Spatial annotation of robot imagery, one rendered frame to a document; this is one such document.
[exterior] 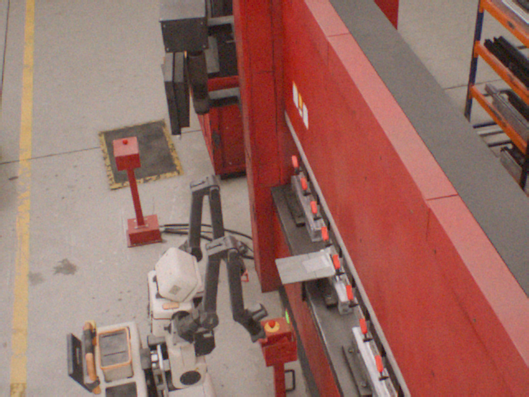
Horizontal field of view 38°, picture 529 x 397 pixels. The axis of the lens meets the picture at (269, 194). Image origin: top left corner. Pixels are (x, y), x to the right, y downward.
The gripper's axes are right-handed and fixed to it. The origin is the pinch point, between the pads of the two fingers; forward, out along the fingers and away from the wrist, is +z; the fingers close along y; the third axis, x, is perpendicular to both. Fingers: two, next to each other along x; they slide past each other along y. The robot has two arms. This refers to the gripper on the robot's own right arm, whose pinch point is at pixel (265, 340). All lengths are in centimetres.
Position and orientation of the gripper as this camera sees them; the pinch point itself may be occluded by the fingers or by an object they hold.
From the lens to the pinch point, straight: 356.0
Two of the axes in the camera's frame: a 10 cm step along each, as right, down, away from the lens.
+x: -8.4, 5.2, 1.4
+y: -2.3, -5.9, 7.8
